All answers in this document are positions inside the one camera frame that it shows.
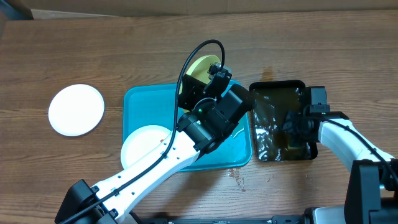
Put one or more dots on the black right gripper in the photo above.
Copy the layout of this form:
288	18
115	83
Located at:
290	126

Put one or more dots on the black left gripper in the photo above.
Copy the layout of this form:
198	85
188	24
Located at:
188	94

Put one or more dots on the yellow-green plastic plate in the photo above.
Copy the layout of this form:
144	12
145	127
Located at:
199	70

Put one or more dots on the white plate with sauce streak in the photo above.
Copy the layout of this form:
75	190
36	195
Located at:
140	142

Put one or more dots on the green yellow scrub sponge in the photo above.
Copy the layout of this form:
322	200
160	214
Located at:
294	147

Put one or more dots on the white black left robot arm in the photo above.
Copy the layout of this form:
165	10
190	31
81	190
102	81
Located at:
213	113

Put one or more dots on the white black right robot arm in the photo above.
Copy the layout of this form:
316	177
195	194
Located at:
371	169

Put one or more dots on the black tray with water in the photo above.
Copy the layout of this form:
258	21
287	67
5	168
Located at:
273	100

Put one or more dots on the teal plastic serving tray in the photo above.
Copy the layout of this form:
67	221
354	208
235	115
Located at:
154	105

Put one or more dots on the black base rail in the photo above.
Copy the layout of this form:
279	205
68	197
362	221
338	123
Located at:
224	220

